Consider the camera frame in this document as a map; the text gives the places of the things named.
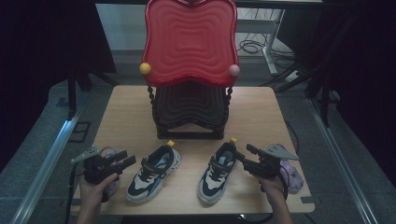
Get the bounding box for black floor cable bundle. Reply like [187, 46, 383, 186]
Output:
[237, 32, 297, 61]

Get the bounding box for white desk stand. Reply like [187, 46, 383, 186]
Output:
[235, 8, 286, 77]

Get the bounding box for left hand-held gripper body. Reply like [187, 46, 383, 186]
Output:
[70, 145, 123, 185]

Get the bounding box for aluminium rail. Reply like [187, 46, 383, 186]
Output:
[306, 97, 379, 224]
[10, 108, 84, 224]

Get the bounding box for dark curtain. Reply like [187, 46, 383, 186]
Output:
[0, 0, 117, 172]
[276, 0, 396, 188]

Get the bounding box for red and black shoe rack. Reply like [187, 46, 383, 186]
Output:
[138, 0, 241, 140]

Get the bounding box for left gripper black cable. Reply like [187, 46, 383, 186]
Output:
[64, 161, 79, 224]

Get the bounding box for white power strip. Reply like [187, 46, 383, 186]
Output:
[284, 70, 304, 84]

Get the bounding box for person's right hand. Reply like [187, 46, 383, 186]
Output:
[253, 175, 286, 203]

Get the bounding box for navy and white sneaker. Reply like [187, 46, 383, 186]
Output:
[125, 139, 181, 205]
[196, 137, 239, 205]

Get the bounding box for person's left hand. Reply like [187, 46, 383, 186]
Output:
[78, 173, 120, 205]

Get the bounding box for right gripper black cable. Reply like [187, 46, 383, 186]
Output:
[239, 167, 290, 224]

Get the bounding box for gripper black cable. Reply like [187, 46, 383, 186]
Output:
[239, 167, 290, 224]
[64, 161, 79, 224]

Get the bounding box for black stand legs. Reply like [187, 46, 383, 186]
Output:
[65, 69, 120, 120]
[261, 31, 332, 127]

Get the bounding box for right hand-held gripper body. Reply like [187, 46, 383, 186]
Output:
[243, 143, 300, 180]

